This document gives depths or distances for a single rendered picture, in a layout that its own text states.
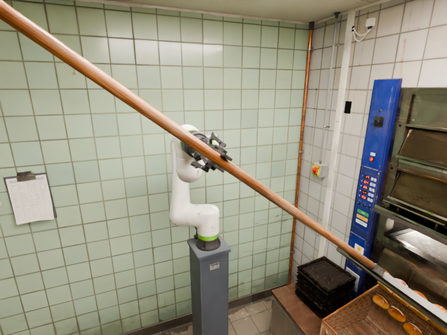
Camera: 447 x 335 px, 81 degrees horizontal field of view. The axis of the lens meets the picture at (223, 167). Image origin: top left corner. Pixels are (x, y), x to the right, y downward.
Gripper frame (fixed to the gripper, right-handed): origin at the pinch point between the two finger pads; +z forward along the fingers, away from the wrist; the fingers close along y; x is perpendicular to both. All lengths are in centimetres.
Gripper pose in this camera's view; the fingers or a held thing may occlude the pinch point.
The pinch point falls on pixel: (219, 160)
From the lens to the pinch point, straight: 73.1
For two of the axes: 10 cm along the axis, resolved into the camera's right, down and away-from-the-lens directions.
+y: -5.6, 8.3, 0.1
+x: -7.3, -4.9, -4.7
